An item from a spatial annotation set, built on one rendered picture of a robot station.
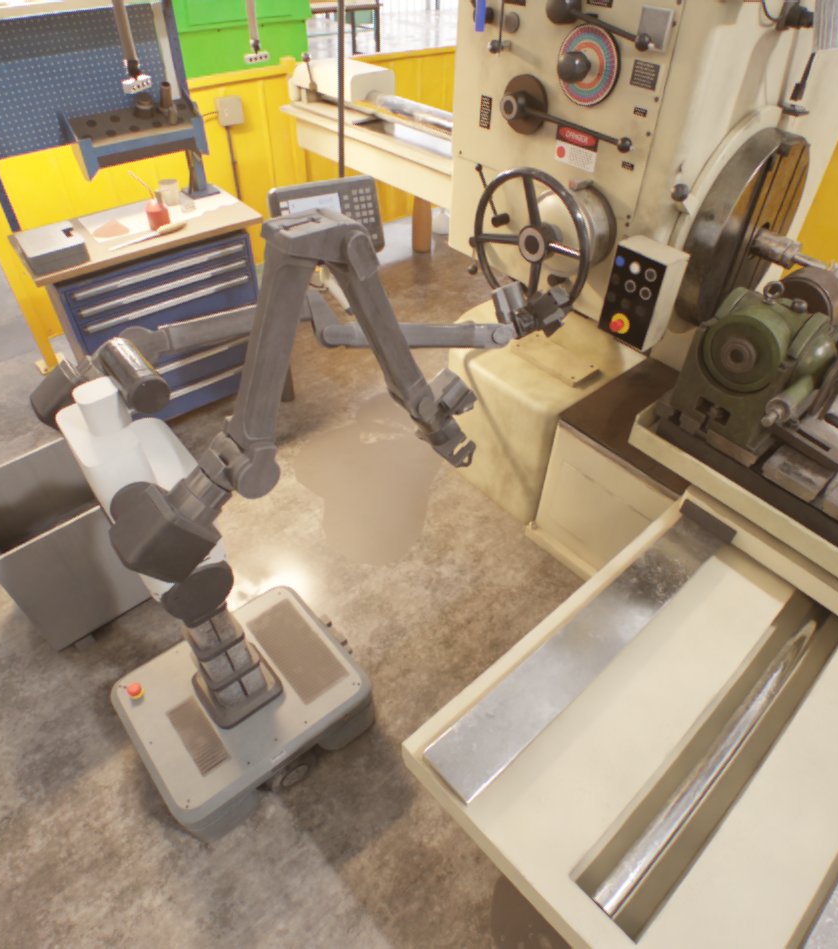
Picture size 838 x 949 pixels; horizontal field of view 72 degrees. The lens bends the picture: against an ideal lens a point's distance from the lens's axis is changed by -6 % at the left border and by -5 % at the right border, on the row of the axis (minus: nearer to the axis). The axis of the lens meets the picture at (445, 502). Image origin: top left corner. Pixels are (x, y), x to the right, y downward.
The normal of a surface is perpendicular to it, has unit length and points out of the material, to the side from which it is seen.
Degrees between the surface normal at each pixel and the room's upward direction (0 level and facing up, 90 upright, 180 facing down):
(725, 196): 54
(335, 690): 0
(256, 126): 90
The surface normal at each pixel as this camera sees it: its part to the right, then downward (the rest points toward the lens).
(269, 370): 0.62, 0.58
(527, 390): 0.04, -0.68
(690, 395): -0.73, 0.47
